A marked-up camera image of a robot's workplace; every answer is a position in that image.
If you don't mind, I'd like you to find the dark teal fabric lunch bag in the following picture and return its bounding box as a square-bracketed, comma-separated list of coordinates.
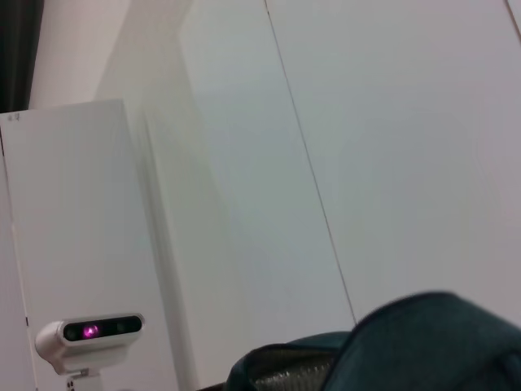
[230, 291, 521, 391]

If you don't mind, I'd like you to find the dark curtain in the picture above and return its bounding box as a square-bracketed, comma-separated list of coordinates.
[0, 0, 45, 114]

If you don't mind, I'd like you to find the white head camera black lens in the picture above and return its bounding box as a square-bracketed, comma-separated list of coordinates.
[34, 312, 147, 376]

